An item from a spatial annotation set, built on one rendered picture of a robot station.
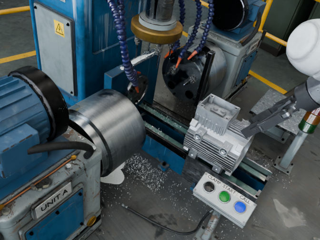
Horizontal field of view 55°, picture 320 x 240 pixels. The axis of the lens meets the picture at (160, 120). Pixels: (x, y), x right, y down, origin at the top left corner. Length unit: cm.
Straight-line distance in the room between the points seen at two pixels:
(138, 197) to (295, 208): 62
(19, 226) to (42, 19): 77
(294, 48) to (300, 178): 92
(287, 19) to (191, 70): 296
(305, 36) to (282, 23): 361
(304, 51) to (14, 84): 58
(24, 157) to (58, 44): 64
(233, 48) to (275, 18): 282
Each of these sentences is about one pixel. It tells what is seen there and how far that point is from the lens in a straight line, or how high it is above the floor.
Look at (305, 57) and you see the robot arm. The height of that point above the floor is 153.
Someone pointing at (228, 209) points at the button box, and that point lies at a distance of 90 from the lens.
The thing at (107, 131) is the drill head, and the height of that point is 114.
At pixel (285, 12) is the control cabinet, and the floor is 57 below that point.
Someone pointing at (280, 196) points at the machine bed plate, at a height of 80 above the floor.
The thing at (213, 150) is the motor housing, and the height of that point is 103.
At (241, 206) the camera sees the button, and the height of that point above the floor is 107.
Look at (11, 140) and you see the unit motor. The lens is 65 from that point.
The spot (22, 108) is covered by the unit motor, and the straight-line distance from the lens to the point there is 69.
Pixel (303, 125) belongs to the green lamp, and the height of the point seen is 105.
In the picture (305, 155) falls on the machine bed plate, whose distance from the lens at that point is 161.
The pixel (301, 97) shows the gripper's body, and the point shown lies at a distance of 85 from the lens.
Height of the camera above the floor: 176
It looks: 40 degrees down
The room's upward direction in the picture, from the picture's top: 11 degrees clockwise
